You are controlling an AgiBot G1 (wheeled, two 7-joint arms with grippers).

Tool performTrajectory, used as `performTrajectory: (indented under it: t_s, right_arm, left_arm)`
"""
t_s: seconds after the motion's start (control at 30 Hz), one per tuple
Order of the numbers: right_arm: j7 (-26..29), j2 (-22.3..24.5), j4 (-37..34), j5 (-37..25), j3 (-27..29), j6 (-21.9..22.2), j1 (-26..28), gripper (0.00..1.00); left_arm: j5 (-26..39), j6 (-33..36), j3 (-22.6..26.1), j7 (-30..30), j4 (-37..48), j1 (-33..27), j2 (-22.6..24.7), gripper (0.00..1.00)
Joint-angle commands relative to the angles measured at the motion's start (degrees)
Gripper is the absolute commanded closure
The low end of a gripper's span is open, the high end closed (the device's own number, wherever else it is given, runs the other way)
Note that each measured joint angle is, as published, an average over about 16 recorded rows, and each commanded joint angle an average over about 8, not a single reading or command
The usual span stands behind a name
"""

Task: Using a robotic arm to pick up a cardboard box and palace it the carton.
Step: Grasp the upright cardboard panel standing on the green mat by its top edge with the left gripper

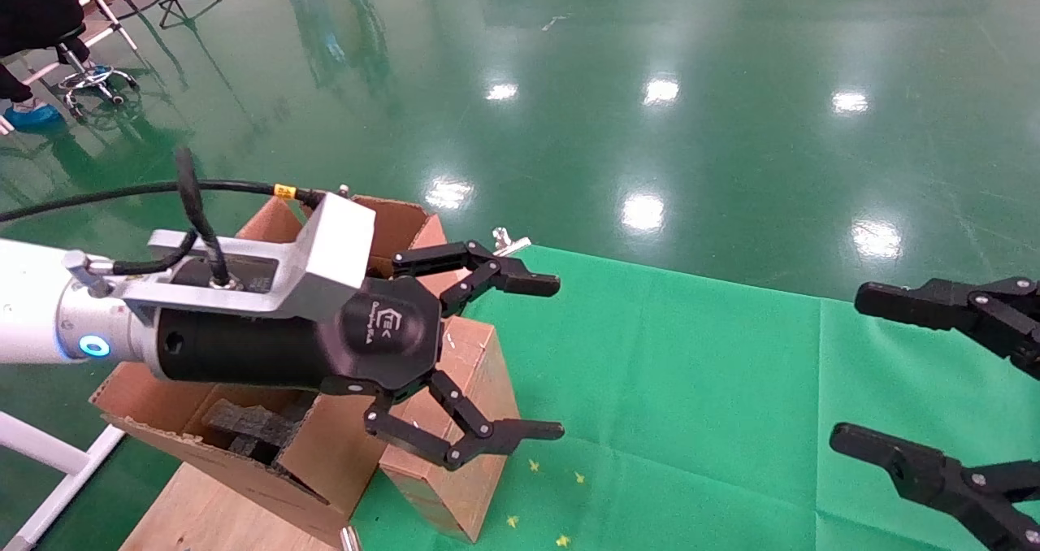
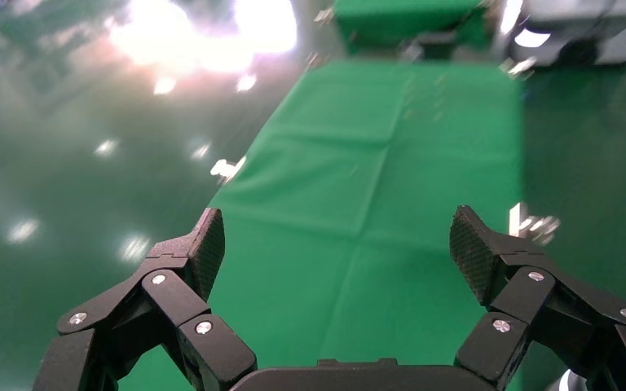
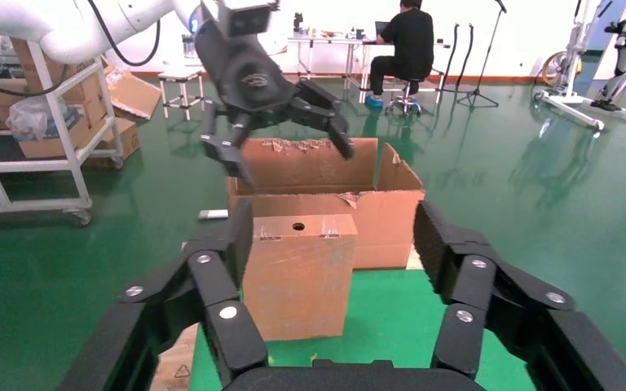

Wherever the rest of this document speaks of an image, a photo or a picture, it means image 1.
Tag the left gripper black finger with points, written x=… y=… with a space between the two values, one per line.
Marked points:
x=520 y=431
x=528 y=283

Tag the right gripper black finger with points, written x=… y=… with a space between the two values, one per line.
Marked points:
x=926 y=470
x=918 y=303

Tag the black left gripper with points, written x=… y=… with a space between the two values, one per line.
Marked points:
x=268 y=348

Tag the small brown cardboard box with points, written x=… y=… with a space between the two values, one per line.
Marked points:
x=455 y=502

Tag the large open cardboard carton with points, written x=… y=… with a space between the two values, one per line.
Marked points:
x=333 y=457

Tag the black foam padding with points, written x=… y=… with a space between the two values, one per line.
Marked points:
x=252 y=425

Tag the green cloth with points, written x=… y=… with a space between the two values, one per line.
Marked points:
x=691 y=413

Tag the chrome-base stool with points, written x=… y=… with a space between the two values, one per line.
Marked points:
x=89 y=80

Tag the blue shoe cover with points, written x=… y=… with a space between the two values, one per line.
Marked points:
x=32 y=117

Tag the white stand leg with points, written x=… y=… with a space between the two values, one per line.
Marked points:
x=104 y=8

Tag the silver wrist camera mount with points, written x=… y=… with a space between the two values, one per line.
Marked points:
x=333 y=242

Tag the white metal table frame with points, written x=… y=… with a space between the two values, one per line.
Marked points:
x=49 y=449

